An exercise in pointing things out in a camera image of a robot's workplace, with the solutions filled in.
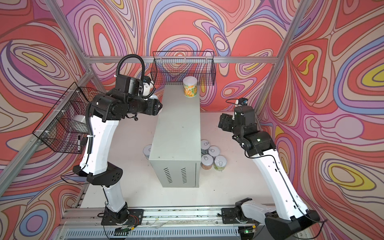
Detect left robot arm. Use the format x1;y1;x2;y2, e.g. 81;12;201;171
73;54;163;226

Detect black wire basket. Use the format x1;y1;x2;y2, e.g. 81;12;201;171
151;50;216;86
33;83;101;154

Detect black wire basket rear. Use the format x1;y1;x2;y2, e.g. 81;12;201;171
151;50;216;86

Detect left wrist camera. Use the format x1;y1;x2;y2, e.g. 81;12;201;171
115;75;144;97

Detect green labelled can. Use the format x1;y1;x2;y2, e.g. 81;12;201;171
214;155;228;172

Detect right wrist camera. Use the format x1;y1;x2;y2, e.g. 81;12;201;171
235;98;248;106

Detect white grey can right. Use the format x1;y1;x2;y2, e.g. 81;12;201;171
208;146;221;159

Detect teal can left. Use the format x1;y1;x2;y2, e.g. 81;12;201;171
143;145;152;160

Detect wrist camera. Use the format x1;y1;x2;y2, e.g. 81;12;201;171
235;98;248;106
115;75;144;97

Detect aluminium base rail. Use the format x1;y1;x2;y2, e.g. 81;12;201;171
59;205;304;229

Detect green circuit board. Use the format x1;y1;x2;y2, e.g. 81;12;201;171
239;226;258;235
114;227;135;236

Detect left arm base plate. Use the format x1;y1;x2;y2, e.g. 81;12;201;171
101;207;144;226

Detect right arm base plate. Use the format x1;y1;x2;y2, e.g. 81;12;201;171
219;208;249;224

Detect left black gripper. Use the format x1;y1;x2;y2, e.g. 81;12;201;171
125;96;164;116

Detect black marker pen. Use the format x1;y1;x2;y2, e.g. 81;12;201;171
77;135;82;153

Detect orange red labelled can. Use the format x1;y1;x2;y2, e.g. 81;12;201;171
201;154;214;170

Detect blue grey can right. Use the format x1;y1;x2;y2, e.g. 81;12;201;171
201;140;211;155

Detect black wire basket left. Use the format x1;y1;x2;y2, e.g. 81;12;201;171
33;83;101;154

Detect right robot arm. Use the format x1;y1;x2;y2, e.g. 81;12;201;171
218;104;326;240

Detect green circuit board left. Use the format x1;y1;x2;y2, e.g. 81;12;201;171
114;227;135;236

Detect green circuit board right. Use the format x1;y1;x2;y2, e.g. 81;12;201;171
239;226;258;235

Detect orange green lidded can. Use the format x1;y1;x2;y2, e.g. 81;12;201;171
183;76;198;98

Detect pink labelled can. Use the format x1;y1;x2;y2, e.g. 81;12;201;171
142;78;159;100

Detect grey metal cabinet counter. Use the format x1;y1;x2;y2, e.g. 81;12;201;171
149;85;201;188

